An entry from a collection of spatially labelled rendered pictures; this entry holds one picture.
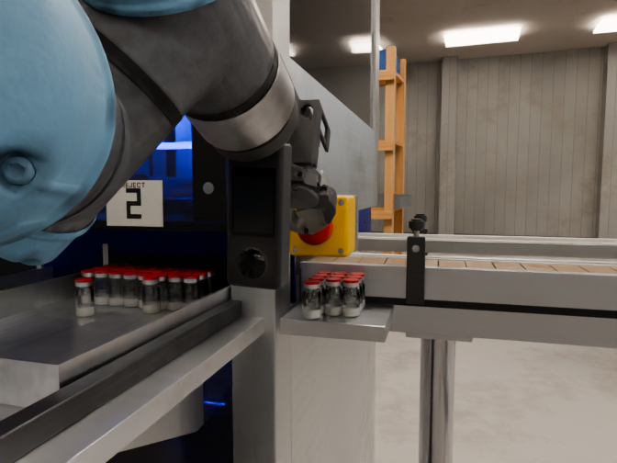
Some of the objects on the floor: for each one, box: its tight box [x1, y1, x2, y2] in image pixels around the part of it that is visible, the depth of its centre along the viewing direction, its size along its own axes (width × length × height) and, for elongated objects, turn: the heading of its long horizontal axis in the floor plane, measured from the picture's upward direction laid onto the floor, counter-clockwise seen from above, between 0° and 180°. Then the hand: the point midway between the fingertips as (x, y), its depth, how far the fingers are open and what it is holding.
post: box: [231, 0, 291, 463], centre depth 62 cm, size 6×6×210 cm
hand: (308, 231), depth 53 cm, fingers closed
